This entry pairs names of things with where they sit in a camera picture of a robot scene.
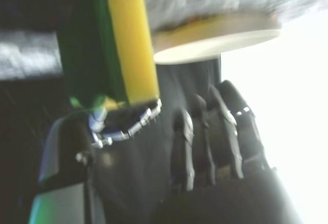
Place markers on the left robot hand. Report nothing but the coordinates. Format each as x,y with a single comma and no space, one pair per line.
230,198

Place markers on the yellow and green sponge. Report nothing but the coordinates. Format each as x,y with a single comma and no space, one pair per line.
128,42

